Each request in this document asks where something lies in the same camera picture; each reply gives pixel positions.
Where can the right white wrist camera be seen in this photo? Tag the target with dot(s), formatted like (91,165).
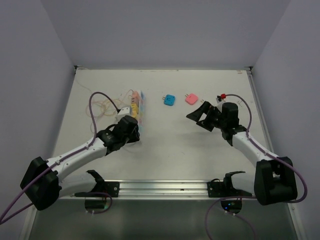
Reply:
(221,98)

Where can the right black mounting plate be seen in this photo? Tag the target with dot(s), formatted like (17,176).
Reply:
(217,189)

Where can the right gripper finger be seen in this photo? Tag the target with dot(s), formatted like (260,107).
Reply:
(197,114)
(210,122)

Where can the black mounting plate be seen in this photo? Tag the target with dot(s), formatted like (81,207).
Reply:
(217,189)
(111,188)

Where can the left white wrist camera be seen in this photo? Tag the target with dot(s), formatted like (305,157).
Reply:
(125,111)

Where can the right side aluminium rail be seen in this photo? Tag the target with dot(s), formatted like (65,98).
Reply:
(269,145)

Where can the salmon pink USB charger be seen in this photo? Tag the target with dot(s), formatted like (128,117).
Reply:
(135,94)

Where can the pink plug adapter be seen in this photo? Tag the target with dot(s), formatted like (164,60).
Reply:
(191,98)

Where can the beige brown USB charger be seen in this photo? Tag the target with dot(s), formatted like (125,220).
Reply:
(134,101)

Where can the blue plug adapter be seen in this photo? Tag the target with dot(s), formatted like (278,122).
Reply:
(169,100)

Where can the yellow olive USB charger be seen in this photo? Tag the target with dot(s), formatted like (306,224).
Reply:
(134,107)

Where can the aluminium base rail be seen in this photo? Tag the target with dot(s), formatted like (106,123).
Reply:
(165,189)

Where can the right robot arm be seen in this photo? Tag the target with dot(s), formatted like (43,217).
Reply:
(274,179)

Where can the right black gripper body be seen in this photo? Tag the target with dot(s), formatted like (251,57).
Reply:
(222,123)

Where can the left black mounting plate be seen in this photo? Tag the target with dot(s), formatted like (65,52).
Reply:
(111,188)

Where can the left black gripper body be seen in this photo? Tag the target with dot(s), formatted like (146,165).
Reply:
(133,137)

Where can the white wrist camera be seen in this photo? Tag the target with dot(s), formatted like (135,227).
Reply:
(221,98)
(125,111)

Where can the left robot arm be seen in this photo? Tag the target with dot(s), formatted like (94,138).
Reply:
(45,181)

